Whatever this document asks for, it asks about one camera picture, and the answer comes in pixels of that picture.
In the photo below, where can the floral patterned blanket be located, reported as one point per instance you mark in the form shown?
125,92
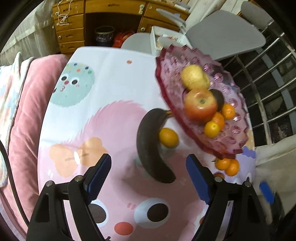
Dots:
12,81

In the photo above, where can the large mandarin orange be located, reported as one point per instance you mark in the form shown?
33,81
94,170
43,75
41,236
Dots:
218,118

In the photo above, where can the yellow pear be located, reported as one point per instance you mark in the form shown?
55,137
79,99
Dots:
194,77

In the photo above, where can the wooden drawer cabinet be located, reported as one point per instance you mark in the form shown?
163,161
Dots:
75,22

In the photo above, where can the blackened banana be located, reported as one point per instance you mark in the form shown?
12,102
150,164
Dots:
148,146

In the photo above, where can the pink quilt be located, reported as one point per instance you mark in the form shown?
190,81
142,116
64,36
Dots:
25,133

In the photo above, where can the dark pot under desk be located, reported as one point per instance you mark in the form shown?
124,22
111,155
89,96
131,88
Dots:
104,34

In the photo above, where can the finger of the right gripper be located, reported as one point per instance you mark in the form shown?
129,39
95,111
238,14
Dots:
267,192

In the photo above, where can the wrinkled brown passion fruit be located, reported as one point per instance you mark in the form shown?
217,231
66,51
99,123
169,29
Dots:
219,174

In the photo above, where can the lower mandarin orange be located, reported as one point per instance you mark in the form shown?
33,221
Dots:
211,129

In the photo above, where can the small kumquat by banana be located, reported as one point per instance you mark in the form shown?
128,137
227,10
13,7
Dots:
168,138

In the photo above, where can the white lace curtain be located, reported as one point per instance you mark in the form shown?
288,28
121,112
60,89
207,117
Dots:
34,37

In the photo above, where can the small orange in plate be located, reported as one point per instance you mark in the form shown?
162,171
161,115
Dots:
228,111

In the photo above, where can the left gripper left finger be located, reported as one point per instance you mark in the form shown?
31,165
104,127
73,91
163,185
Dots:
49,222

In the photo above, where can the white box on chair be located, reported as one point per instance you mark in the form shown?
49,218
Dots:
163,38

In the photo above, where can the red round object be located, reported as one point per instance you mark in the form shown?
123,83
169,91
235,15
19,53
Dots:
120,38

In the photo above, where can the metal railing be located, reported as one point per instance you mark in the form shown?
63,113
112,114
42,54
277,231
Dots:
266,78

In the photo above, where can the grey chair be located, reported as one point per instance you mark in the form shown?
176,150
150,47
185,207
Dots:
223,34
139,42

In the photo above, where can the pink glass fruit plate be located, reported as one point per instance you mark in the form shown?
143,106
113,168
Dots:
234,136

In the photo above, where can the right mandarin orange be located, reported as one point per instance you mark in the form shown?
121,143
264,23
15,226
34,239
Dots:
233,168

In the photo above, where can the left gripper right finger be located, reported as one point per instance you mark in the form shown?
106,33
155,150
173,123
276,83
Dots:
247,221

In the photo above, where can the upper mandarin orange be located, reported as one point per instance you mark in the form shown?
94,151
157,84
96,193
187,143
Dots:
222,164

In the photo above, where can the cartoon printed bed sheet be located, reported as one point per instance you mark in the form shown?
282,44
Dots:
96,107

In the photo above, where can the red apple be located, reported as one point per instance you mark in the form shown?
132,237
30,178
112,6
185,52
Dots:
200,106

